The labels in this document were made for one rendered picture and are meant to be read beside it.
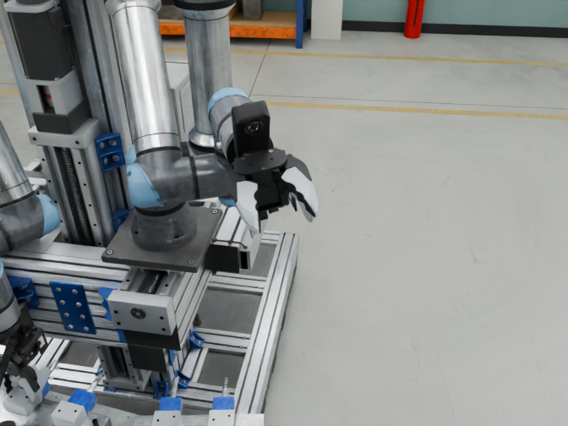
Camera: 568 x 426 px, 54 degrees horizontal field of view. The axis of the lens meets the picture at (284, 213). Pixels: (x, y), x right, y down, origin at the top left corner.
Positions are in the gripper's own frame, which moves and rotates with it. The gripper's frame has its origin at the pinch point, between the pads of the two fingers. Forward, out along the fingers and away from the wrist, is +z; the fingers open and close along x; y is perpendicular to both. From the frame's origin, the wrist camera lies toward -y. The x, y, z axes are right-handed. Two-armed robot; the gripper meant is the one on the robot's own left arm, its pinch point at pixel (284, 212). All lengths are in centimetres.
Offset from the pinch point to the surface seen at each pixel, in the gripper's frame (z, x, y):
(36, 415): -24, 50, 50
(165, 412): -18, 27, 54
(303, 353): -94, -15, 149
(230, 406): -17, 14, 57
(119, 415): -26, 38, 61
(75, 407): -21, 42, 49
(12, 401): -26, 54, 47
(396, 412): -57, -40, 153
